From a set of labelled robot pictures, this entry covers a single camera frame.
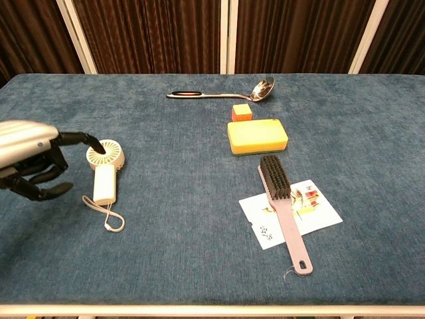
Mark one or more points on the blue table cloth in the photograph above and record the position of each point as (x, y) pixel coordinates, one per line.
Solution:
(186, 199)

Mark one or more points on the dark brown curtain panel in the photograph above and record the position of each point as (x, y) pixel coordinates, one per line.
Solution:
(156, 36)
(401, 36)
(33, 36)
(295, 36)

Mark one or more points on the yellow sponge block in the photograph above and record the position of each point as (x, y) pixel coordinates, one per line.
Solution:
(257, 134)

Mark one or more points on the white handheld mini fan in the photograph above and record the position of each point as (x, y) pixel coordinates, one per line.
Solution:
(104, 182)

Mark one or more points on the white partition post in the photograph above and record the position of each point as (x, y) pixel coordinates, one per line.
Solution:
(227, 36)
(367, 40)
(78, 40)

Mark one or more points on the small yellow orange cube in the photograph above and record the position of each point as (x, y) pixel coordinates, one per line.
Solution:
(242, 111)

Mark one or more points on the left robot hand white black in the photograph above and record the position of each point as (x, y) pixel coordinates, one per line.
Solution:
(23, 143)

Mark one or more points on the white printed card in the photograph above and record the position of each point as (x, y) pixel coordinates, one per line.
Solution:
(320, 216)

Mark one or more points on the stainless steel ladle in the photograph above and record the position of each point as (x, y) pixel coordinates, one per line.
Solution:
(262, 88)

